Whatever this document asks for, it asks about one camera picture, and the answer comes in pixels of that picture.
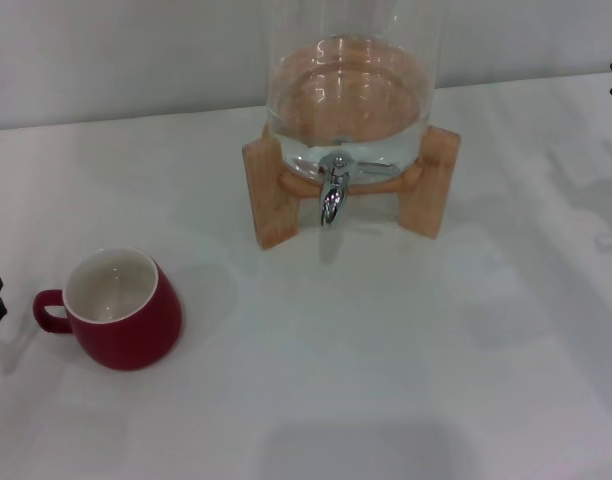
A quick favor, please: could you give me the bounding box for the red ceramic cup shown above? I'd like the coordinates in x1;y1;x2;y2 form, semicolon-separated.
32;246;183;372

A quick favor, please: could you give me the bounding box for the chrome faucet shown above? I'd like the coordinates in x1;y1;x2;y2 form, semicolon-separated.
316;151;358;230

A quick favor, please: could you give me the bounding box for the glass water dispenser jar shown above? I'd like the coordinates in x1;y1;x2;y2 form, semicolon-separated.
264;0;443;182

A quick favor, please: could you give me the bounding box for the wooden dispenser stand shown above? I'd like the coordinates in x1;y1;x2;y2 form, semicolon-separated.
241;122;460;250

